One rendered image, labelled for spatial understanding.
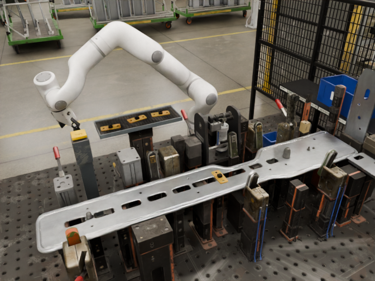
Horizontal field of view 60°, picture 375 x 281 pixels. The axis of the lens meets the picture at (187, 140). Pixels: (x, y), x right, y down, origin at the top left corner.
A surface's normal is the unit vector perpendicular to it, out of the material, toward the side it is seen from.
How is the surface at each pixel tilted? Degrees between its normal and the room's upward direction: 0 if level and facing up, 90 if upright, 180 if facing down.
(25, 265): 0
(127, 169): 90
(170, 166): 90
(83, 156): 90
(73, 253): 0
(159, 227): 0
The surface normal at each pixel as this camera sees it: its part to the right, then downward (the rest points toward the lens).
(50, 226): -0.02, -0.85
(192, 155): 0.41, 0.47
